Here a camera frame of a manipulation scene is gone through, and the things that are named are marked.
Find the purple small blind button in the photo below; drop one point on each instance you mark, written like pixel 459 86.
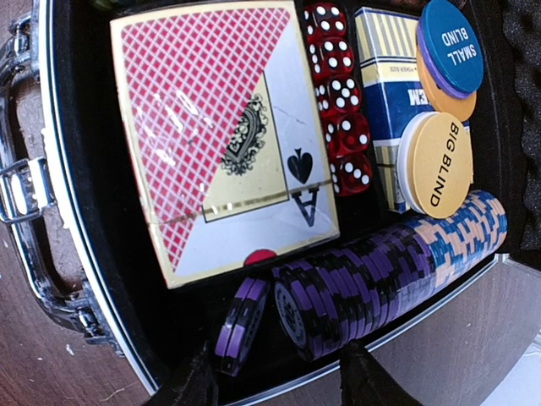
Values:
pixel 440 81

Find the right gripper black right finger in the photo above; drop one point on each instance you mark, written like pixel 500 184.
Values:
pixel 365 382

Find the row of red dice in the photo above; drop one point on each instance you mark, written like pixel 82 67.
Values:
pixel 339 98

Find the orange big blind button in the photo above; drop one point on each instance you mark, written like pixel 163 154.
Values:
pixel 439 100

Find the red card deck box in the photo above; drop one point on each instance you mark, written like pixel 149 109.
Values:
pixel 224 134

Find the pink-blue poker chip stack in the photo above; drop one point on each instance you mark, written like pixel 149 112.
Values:
pixel 459 242

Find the blue small blind button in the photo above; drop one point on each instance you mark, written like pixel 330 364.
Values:
pixel 453 45

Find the aluminium poker case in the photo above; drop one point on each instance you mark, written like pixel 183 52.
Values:
pixel 65 46

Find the white dealer button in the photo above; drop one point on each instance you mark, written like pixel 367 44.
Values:
pixel 408 135

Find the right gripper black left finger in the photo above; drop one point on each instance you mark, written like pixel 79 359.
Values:
pixel 192 383

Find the purple poker chip stack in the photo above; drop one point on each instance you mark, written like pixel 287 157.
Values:
pixel 327 300

